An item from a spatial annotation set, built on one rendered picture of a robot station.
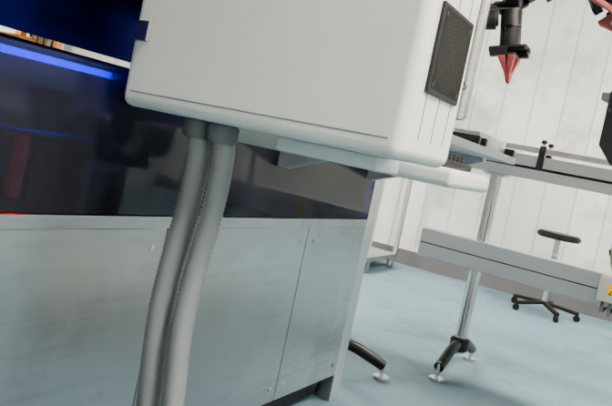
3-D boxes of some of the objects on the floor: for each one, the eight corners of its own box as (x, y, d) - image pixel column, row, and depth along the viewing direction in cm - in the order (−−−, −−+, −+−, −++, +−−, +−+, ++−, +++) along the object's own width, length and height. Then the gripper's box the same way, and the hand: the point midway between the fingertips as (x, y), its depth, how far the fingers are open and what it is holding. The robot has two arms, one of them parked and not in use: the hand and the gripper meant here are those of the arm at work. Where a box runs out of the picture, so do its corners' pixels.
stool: (584, 319, 446) (602, 241, 443) (570, 328, 409) (590, 242, 406) (517, 299, 471) (534, 225, 469) (498, 305, 434) (516, 225, 432)
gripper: (489, 25, 179) (485, 81, 179) (526, 23, 174) (524, 80, 173) (495, 32, 185) (492, 86, 184) (532, 29, 180) (529, 85, 179)
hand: (507, 80), depth 179 cm, fingers closed
